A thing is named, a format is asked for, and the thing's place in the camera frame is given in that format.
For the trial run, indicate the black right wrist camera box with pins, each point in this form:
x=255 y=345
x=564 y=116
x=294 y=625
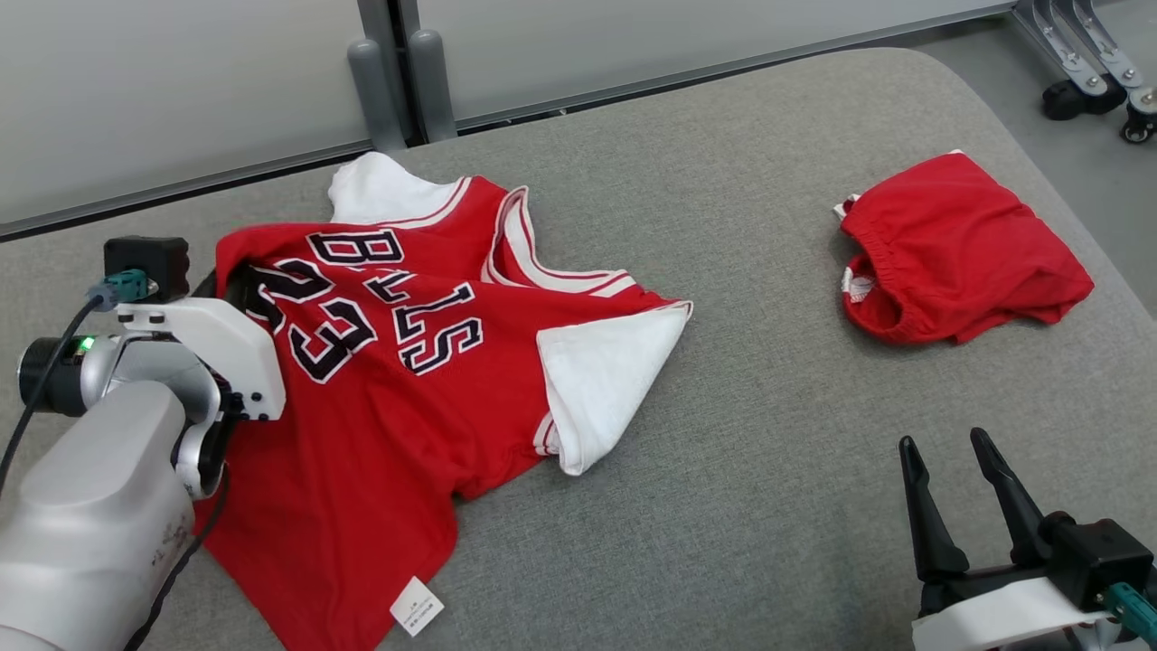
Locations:
x=1098 y=556

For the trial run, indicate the white partition panel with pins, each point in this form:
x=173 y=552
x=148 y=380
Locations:
x=678 y=45
x=163 y=90

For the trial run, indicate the red shorts with white stripes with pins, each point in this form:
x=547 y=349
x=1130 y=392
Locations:
x=958 y=253

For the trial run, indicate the red and white basketball jersey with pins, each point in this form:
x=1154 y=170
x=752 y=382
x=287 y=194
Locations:
x=380 y=434

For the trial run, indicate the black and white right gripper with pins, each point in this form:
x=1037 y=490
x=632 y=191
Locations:
x=994 y=619

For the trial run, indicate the grey metal stand leg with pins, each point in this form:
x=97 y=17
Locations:
x=1116 y=54
x=1062 y=45

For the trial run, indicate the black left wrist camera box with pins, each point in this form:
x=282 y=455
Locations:
x=149 y=255

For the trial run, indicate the grey partition post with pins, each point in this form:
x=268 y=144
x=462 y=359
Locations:
x=432 y=90
x=378 y=99

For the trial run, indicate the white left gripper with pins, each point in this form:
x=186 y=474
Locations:
x=226 y=348

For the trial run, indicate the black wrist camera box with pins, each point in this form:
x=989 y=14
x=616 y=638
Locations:
x=1098 y=556
x=149 y=255

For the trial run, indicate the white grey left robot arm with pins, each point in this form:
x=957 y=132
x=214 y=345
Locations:
x=90 y=506

